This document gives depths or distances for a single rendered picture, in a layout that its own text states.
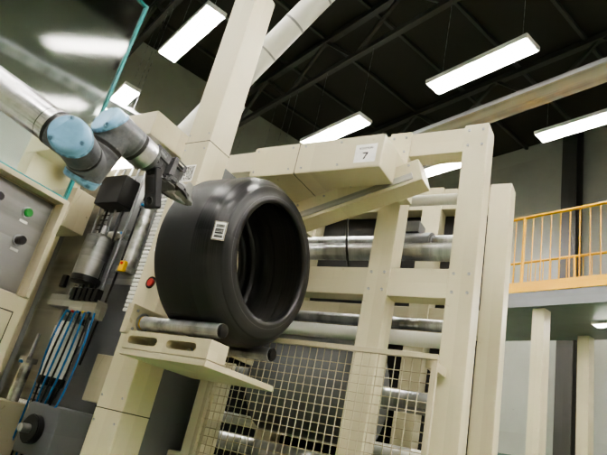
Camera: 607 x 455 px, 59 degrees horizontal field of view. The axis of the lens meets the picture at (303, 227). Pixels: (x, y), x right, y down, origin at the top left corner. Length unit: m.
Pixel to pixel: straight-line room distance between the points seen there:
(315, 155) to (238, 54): 0.56
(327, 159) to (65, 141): 1.12
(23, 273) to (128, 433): 0.65
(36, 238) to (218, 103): 0.86
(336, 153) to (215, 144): 0.48
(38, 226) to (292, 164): 0.97
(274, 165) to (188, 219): 0.68
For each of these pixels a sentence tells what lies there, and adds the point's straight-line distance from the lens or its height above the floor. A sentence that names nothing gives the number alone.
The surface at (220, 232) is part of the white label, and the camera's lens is 1.63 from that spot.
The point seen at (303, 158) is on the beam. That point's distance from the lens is 2.22.
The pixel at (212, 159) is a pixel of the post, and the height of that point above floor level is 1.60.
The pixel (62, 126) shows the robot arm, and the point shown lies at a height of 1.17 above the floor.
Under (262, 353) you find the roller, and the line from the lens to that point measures 1.87.
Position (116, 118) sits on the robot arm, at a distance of 1.48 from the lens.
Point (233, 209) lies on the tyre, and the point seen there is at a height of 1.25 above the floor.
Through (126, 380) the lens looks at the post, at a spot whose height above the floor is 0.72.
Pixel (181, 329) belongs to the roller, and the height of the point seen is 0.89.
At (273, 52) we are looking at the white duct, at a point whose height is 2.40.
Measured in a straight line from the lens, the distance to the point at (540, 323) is 7.47.
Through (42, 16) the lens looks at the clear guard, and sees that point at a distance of 2.25.
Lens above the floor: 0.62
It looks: 22 degrees up
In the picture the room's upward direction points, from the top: 13 degrees clockwise
